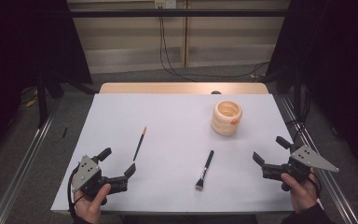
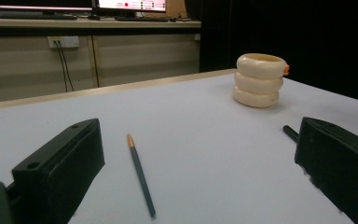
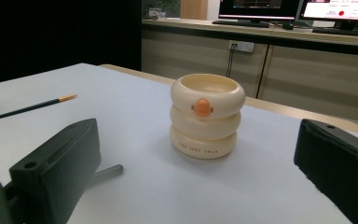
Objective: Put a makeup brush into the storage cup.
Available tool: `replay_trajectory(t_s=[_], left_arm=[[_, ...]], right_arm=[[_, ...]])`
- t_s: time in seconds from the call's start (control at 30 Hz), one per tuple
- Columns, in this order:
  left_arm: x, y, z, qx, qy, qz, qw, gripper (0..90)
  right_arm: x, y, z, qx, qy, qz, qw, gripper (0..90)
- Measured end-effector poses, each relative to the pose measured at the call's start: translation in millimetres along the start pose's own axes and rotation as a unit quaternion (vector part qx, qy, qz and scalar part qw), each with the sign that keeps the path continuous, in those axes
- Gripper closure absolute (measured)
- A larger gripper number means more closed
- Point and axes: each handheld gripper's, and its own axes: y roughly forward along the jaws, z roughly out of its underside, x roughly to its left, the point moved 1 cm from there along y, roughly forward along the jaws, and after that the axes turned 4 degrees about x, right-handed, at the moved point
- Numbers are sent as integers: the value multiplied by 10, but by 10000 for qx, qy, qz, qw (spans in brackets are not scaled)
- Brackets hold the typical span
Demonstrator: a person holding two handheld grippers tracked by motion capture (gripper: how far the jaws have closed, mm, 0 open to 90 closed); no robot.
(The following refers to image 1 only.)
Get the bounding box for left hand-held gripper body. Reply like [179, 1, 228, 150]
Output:
[72, 154, 129, 198]

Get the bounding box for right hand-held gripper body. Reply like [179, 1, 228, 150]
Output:
[261, 145, 340, 183]

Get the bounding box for black and gold pencil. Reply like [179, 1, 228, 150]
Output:
[132, 126, 147, 162]

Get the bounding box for cream ringed cup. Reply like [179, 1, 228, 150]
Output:
[211, 99, 243, 136]

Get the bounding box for black makeup brush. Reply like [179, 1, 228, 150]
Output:
[195, 149, 214, 191]

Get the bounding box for person's left hand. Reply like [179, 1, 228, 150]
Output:
[74, 183, 112, 224]

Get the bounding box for person's right hand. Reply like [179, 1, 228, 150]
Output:
[281, 167, 320, 215]

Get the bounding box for white board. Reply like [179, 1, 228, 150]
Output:
[49, 92, 295, 215]

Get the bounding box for black metal stand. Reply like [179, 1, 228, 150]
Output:
[35, 70, 98, 129]
[279, 66, 304, 121]

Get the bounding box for black curtain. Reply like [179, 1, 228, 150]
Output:
[0, 0, 93, 166]
[265, 0, 358, 172]

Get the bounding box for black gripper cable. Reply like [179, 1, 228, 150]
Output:
[67, 166, 85, 220]

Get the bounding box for metal floor rail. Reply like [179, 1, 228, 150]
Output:
[0, 102, 61, 224]
[280, 96, 358, 224]

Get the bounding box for black power cable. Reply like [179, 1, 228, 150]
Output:
[158, 16, 271, 79]
[160, 16, 189, 78]

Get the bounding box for white wall socket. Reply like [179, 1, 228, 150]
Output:
[154, 0, 177, 9]

